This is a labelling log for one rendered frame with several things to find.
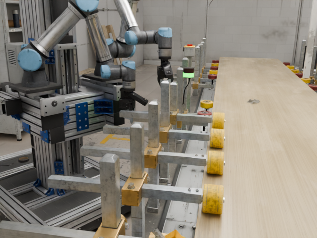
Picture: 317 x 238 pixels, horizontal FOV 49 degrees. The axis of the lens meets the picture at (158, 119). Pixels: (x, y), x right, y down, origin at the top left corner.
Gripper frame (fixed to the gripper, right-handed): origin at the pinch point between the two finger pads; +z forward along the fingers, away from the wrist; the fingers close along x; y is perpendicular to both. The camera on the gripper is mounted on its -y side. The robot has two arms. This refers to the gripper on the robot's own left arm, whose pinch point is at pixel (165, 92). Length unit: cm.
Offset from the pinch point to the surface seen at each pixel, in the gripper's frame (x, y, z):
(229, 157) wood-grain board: -13, -70, 10
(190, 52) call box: -26, 44, -17
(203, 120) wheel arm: -12.3, -34.7, 6.1
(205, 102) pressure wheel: -27.9, 11.5, 10.4
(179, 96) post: -8.1, -2.1, 1.9
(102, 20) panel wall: 26, 548, -18
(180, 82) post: -8.2, -2.0, -5.9
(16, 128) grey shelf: 134, 207, 88
